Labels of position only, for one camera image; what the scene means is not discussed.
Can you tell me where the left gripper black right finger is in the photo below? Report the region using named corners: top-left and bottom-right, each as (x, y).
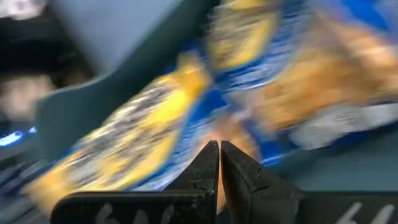
top-left (221, 140), bottom-right (398, 224)

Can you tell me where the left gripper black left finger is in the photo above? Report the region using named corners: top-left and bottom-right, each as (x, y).
top-left (50, 139), bottom-right (220, 224)

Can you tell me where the blue Maruchan ramen pack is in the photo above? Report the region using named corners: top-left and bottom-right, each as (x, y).
top-left (21, 52), bottom-right (265, 215)
top-left (208, 0), bottom-right (398, 134)

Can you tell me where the silver foil packet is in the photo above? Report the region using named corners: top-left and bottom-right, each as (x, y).
top-left (289, 102), bottom-right (398, 150)

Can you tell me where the teal plastic bin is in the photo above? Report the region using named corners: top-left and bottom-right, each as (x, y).
top-left (34, 0), bottom-right (398, 194)

